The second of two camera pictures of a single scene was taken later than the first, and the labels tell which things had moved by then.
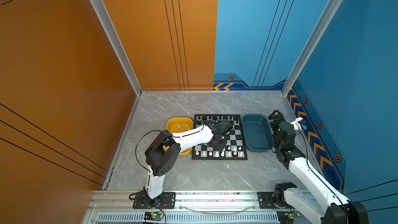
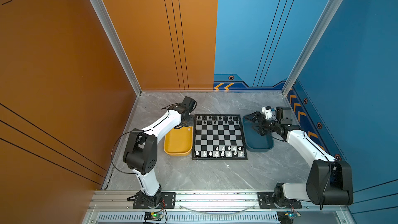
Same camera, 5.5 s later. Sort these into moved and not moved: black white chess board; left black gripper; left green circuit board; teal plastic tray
Moved: left black gripper
Not moved: black white chess board; left green circuit board; teal plastic tray
